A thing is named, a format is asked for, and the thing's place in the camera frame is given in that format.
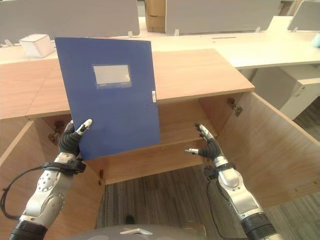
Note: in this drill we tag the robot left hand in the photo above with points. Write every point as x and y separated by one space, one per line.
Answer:
68 140

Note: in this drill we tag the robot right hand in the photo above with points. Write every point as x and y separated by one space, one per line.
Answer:
209 147

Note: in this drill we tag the blue file folder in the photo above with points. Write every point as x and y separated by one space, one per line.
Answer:
110 105

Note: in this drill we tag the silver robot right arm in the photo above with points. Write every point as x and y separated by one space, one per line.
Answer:
240 200

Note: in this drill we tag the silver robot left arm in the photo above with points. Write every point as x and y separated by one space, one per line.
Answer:
46 197

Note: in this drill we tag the metal cabinet hinge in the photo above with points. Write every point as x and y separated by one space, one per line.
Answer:
56 131
100 176
235 105

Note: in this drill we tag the wooden cabinet door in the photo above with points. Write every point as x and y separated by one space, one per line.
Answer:
30 160
272 150

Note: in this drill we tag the wooden office cabinet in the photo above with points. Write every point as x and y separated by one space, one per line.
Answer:
175 82

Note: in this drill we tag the white office desk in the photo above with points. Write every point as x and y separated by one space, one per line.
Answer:
250 47

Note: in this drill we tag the white translucent plastic box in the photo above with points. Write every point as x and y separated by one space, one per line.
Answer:
37 45

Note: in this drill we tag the grey desk partition panel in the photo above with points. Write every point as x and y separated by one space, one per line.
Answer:
220 15
306 16
67 17

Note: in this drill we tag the brown cardboard box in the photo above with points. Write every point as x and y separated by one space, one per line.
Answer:
155 15

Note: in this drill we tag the pale green object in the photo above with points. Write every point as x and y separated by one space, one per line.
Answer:
316 41

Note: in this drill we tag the white drawer pedestal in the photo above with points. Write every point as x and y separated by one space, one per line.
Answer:
282 87

